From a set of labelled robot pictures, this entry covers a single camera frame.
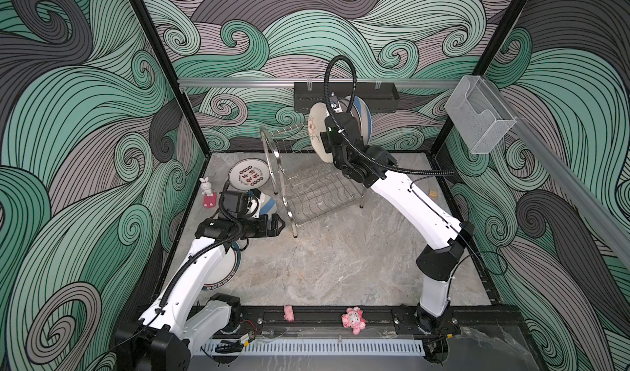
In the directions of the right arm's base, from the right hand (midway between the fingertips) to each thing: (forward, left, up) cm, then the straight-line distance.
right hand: (340, 123), depth 70 cm
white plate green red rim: (-29, +38, -40) cm, 62 cm away
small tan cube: (+5, -44, -42) cm, 61 cm away
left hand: (-19, +21, -26) cm, 38 cm away
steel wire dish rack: (+8, +10, -40) cm, 42 cm away
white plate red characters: (+14, +38, -41) cm, 57 cm away
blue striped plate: (-3, +27, -42) cm, 50 cm away
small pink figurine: (-42, +16, -39) cm, 59 cm away
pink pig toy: (-44, -4, -38) cm, 58 cm away
